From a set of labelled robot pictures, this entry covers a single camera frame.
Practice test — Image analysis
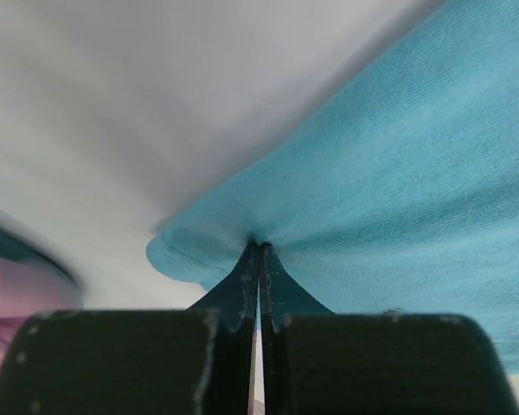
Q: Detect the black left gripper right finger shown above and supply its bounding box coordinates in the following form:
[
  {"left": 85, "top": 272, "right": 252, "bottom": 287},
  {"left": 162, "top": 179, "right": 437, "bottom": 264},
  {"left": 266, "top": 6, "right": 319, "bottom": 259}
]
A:
[{"left": 259, "top": 244, "right": 519, "bottom": 414}]

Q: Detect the pink t-shirt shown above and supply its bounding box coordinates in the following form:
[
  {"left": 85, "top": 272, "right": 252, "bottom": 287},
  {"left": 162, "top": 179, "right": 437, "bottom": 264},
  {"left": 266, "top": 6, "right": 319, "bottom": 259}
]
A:
[{"left": 0, "top": 254, "right": 79, "bottom": 377}]

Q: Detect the teal t-shirt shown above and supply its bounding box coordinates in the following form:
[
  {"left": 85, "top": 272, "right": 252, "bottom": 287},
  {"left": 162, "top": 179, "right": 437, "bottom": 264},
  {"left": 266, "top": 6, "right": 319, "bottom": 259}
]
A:
[{"left": 146, "top": 1, "right": 519, "bottom": 374}]

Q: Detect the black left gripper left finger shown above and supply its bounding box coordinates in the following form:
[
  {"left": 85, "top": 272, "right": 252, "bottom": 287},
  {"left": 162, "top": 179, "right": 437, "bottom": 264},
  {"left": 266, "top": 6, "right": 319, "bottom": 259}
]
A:
[{"left": 0, "top": 244, "right": 259, "bottom": 414}]

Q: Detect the grey-blue plastic basket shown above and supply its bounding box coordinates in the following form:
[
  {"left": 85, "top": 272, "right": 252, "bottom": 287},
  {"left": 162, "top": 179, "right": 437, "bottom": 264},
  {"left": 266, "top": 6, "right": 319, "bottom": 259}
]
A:
[{"left": 0, "top": 202, "right": 86, "bottom": 384}]

